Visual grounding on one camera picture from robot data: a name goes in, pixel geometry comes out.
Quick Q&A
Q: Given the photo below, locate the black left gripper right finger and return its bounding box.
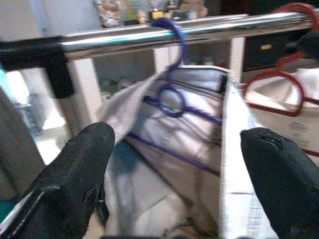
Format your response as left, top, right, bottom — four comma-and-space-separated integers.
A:
240, 128, 319, 239

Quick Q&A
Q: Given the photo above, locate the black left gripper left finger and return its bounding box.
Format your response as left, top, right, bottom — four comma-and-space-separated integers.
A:
0, 121, 116, 239

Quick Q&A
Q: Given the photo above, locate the red plastic clothes hanger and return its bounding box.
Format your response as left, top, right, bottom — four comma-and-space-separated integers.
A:
242, 2, 319, 158

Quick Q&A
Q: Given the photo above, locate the purple clothes hanger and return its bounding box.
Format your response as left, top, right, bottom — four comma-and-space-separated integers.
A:
128, 17, 223, 177

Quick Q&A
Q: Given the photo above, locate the white collared shirt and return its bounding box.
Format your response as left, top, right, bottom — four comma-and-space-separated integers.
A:
96, 65, 279, 239

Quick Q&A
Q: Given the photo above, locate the white shirt with brown trim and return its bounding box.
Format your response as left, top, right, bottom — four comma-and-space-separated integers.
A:
245, 67, 319, 156

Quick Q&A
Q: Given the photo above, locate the black clothes rack frame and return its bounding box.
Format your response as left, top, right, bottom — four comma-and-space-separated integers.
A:
0, 36, 75, 100

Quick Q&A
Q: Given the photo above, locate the chrome clothes rail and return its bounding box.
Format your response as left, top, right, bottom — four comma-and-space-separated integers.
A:
59, 9, 319, 53

